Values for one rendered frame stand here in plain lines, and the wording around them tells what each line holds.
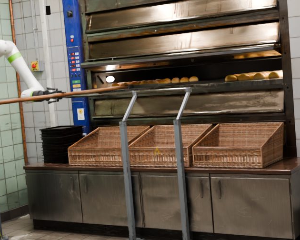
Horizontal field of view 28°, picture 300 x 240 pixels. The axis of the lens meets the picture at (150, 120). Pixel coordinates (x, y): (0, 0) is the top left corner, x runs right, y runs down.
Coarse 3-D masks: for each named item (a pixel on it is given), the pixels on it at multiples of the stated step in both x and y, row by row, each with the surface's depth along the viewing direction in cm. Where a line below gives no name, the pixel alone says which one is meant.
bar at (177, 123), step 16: (80, 96) 507; (96, 96) 499; (128, 112) 468; (176, 128) 436; (176, 144) 438; (128, 160) 464; (128, 176) 463; (128, 192) 465; (128, 208) 466; (128, 224) 468
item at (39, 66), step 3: (36, 60) 568; (39, 60) 568; (42, 60) 572; (33, 63) 570; (39, 63) 568; (42, 63) 572; (36, 66) 568; (39, 66) 568; (42, 66) 572; (33, 69) 570; (36, 69) 569; (39, 69) 568; (42, 69) 571
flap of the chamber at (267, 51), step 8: (256, 48) 446; (264, 48) 442; (272, 48) 439; (176, 56) 481; (184, 56) 477; (192, 56) 473; (200, 56) 470; (208, 56) 468; (216, 56) 467; (224, 56) 466; (240, 56) 464; (248, 56) 464; (256, 56) 463; (264, 56) 462; (96, 64) 523; (104, 64) 518; (112, 64) 514; (120, 64) 511; (128, 64) 510; (136, 64) 509; (144, 64) 508; (152, 64) 507; (160, 64) 506; (168, 64) 505
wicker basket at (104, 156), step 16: (112, 128) 535; (128, 128) 526; (144, 128) 518; (80, 144) 519; (96, 144) 539; (112, 144) 532; (128, 144) 486; (80, 160) 499; (96, 160) 491; (112, 160) 482
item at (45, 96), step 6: (84, 90) 480; (90, 90) 486; (96, 90) 493; (102, 90) 500; (108, 90) 508; (36, 96) 431; (42, 96) 436; (48, 96) 441; (54, 96) 447; (60, 96) 454; (0, 102) 399; (6, 102) 404; (12, 102) 410
